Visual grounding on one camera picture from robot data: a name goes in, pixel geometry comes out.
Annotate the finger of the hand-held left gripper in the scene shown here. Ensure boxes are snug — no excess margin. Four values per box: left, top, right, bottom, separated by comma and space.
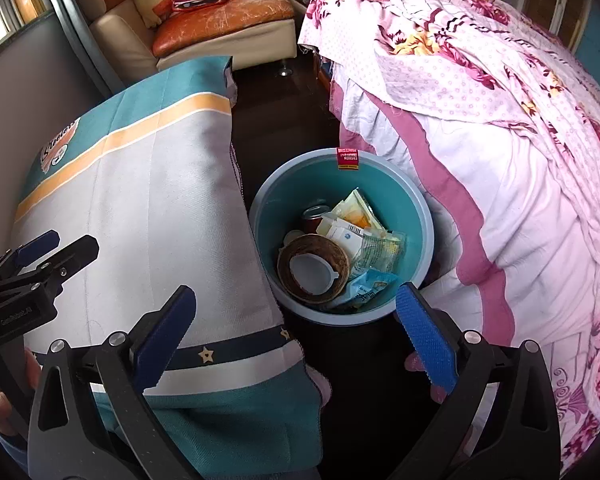
0, 230, 61, 288
0, 235, 100, 297

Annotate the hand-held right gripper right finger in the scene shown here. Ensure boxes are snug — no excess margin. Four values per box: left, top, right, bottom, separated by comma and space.
387, 282, 563, 480

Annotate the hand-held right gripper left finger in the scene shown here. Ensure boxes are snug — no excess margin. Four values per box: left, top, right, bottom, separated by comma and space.
27, 285, 201, 480

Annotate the light blue milk carton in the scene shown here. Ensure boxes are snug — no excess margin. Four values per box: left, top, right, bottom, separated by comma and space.
337, 267, 400, 311

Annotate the clear plastic wrapper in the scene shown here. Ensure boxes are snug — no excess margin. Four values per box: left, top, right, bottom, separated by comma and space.
352, 227, 407, 278

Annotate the brown tape roll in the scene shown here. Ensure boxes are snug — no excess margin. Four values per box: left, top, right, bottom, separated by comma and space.
276, 233, 352, 305

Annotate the white cylindrical bottle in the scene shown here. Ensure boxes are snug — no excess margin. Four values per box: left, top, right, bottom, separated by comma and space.
316, 212, 366, 261

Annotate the cream and orange snack wrapper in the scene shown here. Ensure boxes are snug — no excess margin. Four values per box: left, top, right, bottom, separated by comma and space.
330, 187, 385, 231

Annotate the red drink can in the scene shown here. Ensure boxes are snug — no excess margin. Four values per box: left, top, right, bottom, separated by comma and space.
301, 203, 331, 235

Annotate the teal plastic bin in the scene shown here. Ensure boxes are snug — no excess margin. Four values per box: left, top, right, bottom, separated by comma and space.
248, 147, 435, 328

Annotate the teal and grey printed blanket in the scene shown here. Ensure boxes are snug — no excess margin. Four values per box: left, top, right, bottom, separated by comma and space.
10, 55, 331, 480

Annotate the pink floral bedsheet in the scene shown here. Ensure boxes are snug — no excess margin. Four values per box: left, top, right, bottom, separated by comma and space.
297, 0, 600, 471

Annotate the cream leather sofa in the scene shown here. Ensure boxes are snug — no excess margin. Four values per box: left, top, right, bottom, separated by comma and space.
77, 0, 297, 81

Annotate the orange seat cushion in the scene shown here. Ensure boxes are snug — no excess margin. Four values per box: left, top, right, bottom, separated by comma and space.
152, 0, 295, 58

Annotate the brown wooden door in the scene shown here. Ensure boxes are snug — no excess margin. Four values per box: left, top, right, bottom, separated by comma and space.
522, 0, 593, 56

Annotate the wooden bed frame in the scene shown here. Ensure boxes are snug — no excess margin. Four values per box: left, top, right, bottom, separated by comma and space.
315, 55, 333, 91

